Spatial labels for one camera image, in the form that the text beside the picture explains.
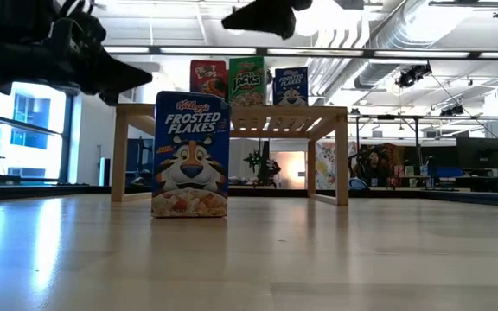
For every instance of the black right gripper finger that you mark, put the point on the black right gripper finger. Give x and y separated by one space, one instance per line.
285 33
262 15

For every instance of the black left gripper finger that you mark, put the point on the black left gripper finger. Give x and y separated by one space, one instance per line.
110 97
119 73

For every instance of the blue Frosted Flakes cereal box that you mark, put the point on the blue Frosted Flakes cereal box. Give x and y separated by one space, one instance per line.
291 86
190 151

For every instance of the green Apple Jacks cereal box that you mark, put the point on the green Apple Jacks cereal box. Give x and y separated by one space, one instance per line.
247 80

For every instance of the red Froot Loops cereal box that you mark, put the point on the red Froot Loops cereal box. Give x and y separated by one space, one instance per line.
208 75

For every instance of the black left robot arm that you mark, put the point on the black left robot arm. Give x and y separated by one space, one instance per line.
7 13

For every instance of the wooden slatted shelf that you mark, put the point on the wooden slatted shelf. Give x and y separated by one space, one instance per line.
283 111

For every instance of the long ceiling light strip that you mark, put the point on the long ceiling light strip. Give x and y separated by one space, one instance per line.
318 52

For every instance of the black background rack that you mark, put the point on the black background rack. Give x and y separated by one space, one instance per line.
383 117

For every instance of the black background robot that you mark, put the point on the black background robot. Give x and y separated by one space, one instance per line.
262 170

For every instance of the cartoon poster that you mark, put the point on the cartoon poster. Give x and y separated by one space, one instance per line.
329 166

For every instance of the blue round object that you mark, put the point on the blue round object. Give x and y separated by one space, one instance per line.
357 185

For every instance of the black monitor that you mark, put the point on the black monitor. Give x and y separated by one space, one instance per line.
480 153

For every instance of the silver ventilation duct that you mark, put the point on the silver ventilation duct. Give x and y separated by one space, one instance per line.
404 39

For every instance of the black ceiling-mounted camera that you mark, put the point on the black ceiling-mounted camera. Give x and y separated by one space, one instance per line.
411 77

